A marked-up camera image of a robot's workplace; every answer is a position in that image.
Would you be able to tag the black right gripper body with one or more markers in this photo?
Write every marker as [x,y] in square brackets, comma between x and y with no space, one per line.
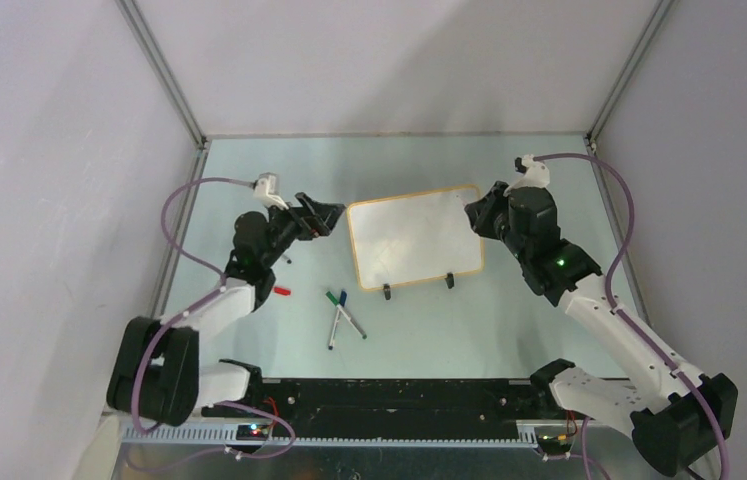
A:
[517,241]

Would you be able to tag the aluminium corner post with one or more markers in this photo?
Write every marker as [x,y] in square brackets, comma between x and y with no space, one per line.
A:
[148,43]
[641,47]

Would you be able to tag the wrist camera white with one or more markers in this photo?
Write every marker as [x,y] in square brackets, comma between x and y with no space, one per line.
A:
[266,191]
[534,174]

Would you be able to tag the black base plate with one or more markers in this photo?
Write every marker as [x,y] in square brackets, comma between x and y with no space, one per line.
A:
[402,409]

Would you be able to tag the grey cable duct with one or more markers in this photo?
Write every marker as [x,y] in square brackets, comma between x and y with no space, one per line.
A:
[231,435]

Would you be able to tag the aluminium frame rail front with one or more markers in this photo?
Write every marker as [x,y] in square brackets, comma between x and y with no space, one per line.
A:
[682,412]

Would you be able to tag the green marker pen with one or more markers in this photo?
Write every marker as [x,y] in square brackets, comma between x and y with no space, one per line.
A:
[347,315]

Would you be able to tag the left aluminium corner post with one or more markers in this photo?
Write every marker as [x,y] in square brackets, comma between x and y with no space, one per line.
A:
[148,43]

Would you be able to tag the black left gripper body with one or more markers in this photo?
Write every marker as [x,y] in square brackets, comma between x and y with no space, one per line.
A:
[283,229]

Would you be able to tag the right aluminium corner post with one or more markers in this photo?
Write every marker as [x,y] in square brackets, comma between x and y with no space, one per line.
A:
[641,47]

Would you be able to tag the blue marker pen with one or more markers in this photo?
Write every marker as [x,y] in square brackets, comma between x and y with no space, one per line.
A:
[341,302]

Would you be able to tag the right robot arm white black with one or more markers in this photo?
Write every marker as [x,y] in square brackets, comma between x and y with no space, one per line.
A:
[571,280]

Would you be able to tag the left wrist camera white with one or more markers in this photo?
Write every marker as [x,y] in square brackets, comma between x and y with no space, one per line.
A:
[266,191]

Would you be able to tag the whiteboard with orange frame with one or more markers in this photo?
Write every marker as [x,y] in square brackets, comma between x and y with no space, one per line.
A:
[414,238]

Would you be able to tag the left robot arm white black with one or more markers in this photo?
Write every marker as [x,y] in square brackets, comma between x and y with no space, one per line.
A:
[158,374]

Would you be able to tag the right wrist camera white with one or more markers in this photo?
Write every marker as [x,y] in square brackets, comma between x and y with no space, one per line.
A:
[534,174]

